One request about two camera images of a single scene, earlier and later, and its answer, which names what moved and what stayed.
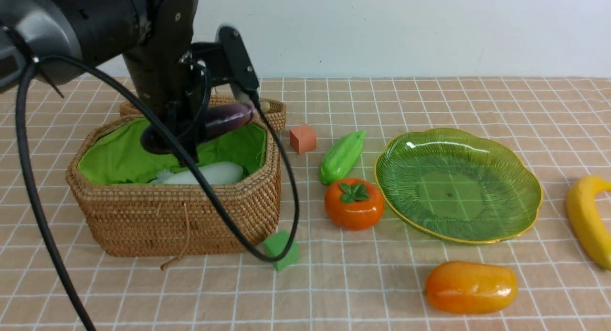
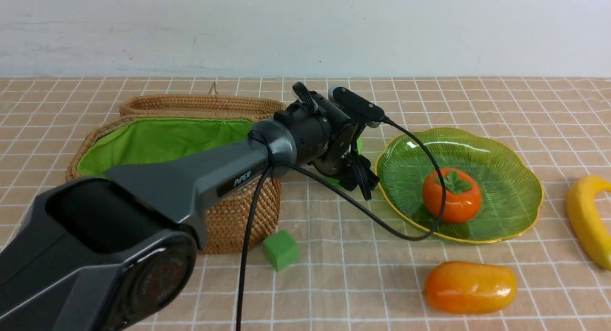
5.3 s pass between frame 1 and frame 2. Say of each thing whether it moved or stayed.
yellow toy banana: stayed
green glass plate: stayed
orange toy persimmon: moved
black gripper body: moved
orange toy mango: stayed
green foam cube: stayed
